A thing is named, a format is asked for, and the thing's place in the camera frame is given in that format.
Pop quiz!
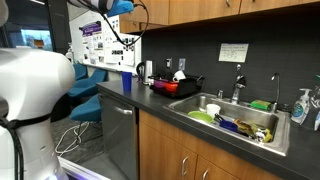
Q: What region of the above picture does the wooden top cupboard door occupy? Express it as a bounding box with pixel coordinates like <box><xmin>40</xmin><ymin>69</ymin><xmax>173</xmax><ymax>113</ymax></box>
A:
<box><xmin>120</xmin><ymin>0</ymin><xmax>169</xmax><ymax>33</ymax></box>

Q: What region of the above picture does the black dish rack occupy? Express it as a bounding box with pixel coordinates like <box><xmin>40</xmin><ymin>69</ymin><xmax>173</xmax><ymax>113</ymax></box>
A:
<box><xmin>149</xmin><ymin>75</ymin><xmax>204</xmax><ymax>98</ymax></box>

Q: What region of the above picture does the blue chair far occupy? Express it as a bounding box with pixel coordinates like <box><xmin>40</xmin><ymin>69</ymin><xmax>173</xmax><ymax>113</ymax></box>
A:
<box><xmin>73</xmin><ymin>64</ymin><xmax>87</xmax><ymax>80</ymax></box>

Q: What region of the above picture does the black gripper blue mount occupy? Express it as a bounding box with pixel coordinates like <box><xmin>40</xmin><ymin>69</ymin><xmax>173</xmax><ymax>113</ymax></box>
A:
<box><xmin>107</xmin><ymin>0</ymin><xmax>134</xmax><ymax>17</ymax></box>

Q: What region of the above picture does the white bulletin board with posters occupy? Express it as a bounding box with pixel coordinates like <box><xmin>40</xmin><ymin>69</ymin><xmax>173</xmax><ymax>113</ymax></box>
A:
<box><xmin>69</xmin><ymin>11</ymin><xmax>141</xmax><ymax>74</ymax></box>

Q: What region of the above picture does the clear spray bottle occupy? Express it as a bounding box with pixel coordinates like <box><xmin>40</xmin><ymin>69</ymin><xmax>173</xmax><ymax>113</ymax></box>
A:
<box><xmin>301</xmin><ymin>75</ymin><xmax>320</xmax><ymax>131</ymax></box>

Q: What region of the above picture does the green plate in sink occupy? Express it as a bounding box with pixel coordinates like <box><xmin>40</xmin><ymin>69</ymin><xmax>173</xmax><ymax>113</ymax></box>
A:
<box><xmin>188</xmin><ymin>111</ymin><xmax>213</xmax><ymax>123</ymax></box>

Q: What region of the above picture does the green sponge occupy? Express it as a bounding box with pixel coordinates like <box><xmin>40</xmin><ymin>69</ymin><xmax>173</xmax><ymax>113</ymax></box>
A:
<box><xmin>250</xmin><ymin>100</ymin><xmax>271</xmax><ymax>110</ymax></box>

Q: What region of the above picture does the thin chrome side faucet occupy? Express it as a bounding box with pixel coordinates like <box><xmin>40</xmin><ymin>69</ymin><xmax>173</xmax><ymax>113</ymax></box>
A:
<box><xmin>271</xmin><ymin>73</ymin><xmax>280</xmax><ymax>113</ymax></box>

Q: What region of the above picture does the wooden cabinet door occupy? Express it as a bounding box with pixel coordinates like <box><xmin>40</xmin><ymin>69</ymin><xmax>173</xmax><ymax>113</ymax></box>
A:
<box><xmin>139</xmin><ymin>123</ymin><xmax>197</xmax><ymax>180</ymax></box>
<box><xmin>195</xmin><ymin>157</ymin><xmax>239</xmax><ymax>180</ymax></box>
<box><xmin>169</xmin><ymin>0</ymin><xmax>242</xmax><ymax>25</ymax></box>
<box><xmin>239</xmin><ymin>0</ymin><xmax>320</xmax><ymax>14</ymax></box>

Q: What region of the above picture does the chrome main faucet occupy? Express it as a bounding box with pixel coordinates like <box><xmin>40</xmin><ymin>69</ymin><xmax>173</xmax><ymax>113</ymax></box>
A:
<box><xmin>231</xmin><ymin>64</ymin><xmax>246</xmax><ymax>104</ymax></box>

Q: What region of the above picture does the white cup in sink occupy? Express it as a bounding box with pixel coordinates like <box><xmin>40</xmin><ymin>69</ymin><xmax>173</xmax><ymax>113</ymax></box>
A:
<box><xmin>206</xmin><ymin>104</ymin><xmax>221</xmax><ymax>117</ymax></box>

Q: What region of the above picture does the white paper wall sign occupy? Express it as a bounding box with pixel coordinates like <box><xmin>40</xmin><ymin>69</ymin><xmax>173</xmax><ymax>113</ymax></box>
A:
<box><xmin>219</xmin><ymin>43</ymin><xmax>249</xmax><ymax>63</ymax></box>

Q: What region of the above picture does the stainless steel dishwasher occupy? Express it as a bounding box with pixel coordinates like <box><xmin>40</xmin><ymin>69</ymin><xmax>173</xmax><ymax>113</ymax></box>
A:
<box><xmin>98</xmin><ymin>93</ymin><xmax>139</xmax><ymax>180</ymax></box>

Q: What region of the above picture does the white floor cable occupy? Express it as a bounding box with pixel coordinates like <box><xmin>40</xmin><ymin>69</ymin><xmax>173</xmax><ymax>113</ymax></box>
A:
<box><xmin>54</xmin><ymin>121</ymin><xmax>91</xmax><ymax>158</ymax></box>

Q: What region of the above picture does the white soap pump bottle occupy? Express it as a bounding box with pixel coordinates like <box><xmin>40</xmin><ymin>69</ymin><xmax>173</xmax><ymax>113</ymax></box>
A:
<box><xmin>291</xmin><ymin>88</ymin><xmax>310</xmax><ymax>124</ymax></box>

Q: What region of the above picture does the wooden upper cabinet right door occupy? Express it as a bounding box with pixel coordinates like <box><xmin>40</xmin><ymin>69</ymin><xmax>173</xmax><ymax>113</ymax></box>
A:
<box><xmin>239</xmin><ymin>0</ymin><xmax>320</xmax><ymax>14</ymax></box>

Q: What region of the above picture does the stainless steel sink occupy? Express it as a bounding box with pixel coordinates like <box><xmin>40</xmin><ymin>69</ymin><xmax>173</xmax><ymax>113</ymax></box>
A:
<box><xmin>165</xmin><ymin>93</ymin><xmax>290</xmax><ymax>156</ymax></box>

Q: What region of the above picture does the wooden upper cabinet middle door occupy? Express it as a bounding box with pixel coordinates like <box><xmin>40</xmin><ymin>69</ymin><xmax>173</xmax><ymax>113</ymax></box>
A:
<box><xmin>169</xmin><ymin>0</ymin><xmax>242</xmax><ymax>25</ymax></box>

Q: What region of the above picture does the dirty dishes pile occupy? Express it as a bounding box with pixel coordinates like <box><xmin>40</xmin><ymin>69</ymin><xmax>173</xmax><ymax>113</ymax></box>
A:
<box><xmin>234</xmin><ymin>119</ymin><xmax>273</xmax><ymax>143</ymax></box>

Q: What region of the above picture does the wooden lower cabinet left door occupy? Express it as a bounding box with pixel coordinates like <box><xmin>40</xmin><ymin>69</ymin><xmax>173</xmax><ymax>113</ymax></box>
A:
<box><xmin>139</xmin><ymin>123</ymin><xmax>197</xmax><ymax>180</ymax></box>

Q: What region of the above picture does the blue plastic cup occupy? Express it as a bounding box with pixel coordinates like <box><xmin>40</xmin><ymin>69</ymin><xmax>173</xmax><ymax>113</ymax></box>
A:
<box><xmin>121</xmin><ymin>72</ymin><xmax>132</xmax><ymax>92</ymax></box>

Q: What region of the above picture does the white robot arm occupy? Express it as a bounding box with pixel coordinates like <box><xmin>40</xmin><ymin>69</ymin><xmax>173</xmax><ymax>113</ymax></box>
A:
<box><xmin>0</xmin><ymin>48</ymin><xmax>75</xmax><ymax>180</ymax></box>

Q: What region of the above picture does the wall power outlet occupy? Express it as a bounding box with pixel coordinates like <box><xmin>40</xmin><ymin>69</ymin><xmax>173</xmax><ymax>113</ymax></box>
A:
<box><xmin>178</xmin><ymin>58</ymin><xmax>186</xmax><ymax>70</ymax></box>

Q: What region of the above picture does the silver electric kettle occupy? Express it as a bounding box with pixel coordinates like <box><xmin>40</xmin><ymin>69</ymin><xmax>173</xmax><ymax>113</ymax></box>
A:
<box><xmin>136</xmin><ymin>60</ymin><xmax>154</xmax><ymax>85</ymax></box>

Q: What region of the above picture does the blue chair near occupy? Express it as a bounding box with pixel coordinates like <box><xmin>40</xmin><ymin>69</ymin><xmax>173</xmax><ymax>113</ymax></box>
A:
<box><xmin>69</xmin><ymin>95</ymin><xmax>101</xmax><ymax>122</ymax></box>

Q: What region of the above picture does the blue bowl in sink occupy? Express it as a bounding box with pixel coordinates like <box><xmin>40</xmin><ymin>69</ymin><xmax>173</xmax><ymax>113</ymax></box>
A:
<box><xmin>219</xmin><ymin>120</ymin><xmax>238</xmax><ymax>132</ymax></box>

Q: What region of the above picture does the white mug in rack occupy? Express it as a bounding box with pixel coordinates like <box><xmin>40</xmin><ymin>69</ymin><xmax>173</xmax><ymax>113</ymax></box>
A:
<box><xmin>172</xmin><ymin>70</ymin><xmax>186</xmax><ymax>82</ymax></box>

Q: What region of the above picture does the blue chair middle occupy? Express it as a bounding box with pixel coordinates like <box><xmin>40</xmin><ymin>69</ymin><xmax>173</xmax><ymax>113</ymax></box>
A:
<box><xmin>67</xmin><ymin>69</ymin><xmax>107</xmax><ymax>98</ymax></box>

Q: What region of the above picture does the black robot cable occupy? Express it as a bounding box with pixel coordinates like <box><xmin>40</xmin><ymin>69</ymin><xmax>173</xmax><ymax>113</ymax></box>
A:
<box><xmin>83</xmin><ymin>0</ymin><xmax>150</xmax><ymax>48</ymax></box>

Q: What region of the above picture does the blue chair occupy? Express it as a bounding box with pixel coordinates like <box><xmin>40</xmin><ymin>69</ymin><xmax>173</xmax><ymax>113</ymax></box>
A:
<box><xmin>73</xmin><ymin>64</ymin><xmax>87</xmax><ymax>80</ymax></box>
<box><xmin>67</xmin><ymin>69</ymin><xmax>107</xmax><ymax>98</ymax></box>
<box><xmin>69</xmin><ymin>95</ymin><xmax>101</xmax><ymax>122</ymax></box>

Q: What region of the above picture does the wooden lower cabinet right door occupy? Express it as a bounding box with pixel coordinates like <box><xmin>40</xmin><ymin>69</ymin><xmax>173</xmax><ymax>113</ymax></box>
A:
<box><xmin>195</xmin><ymin>157</ymin><xmax>239</xmax><ymax>180</ymax></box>

